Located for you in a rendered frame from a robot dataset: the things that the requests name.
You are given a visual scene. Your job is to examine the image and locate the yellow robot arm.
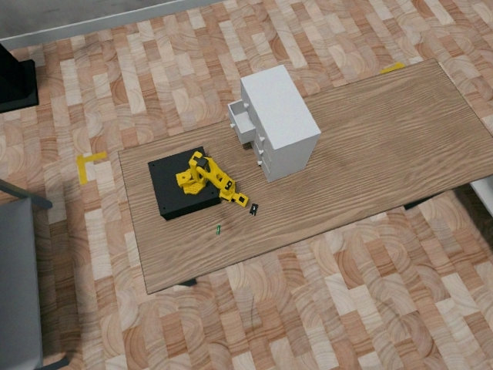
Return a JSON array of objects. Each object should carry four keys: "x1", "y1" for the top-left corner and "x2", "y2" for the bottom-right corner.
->
[{"x1": 177, "y1": 152, "x2": 235, "y2": 196}]

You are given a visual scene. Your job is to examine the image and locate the white chest of drawers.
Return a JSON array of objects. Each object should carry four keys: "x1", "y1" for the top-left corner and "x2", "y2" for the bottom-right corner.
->
[{"x1": 240, "y1": 65, "x2": 321, "y2": 183}]

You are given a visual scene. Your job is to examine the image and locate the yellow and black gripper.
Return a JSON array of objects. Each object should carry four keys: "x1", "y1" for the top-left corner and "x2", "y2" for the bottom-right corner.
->
[{"x1": 220, "y1": 186, "x2": 248, "y2": 207}]

